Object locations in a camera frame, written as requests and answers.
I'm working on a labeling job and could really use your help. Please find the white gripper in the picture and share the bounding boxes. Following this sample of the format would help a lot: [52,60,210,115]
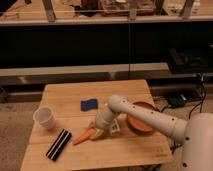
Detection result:
[88,121,110,140]

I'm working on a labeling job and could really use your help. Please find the orange carrot-shaped pepper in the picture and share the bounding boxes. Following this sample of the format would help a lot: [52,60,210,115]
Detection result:
[73,128,95,145]

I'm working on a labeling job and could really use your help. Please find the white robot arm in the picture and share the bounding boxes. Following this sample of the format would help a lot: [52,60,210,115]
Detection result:
[92,95,213,171]

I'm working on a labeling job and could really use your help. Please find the blue cloth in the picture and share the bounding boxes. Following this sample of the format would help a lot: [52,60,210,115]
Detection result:
[80,98,98,111]

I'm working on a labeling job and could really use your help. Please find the wooden table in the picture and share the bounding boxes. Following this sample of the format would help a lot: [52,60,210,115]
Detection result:
[21,80,172,171]

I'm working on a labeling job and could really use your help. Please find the black white striped block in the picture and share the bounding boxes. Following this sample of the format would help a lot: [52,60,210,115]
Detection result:
[46,129,72,161]

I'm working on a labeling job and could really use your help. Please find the orange round plate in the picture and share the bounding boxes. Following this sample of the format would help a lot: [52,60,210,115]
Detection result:
[127,101,155,133]

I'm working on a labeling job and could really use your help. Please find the white plastic cup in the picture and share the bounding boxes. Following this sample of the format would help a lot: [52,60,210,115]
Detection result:
[33,106,55,130]

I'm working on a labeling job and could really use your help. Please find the black box on floor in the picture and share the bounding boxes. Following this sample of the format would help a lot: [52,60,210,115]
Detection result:
[166,94,186,108]

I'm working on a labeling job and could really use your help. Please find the black cables on floor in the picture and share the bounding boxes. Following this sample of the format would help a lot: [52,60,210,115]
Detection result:
[153,74,209,151]

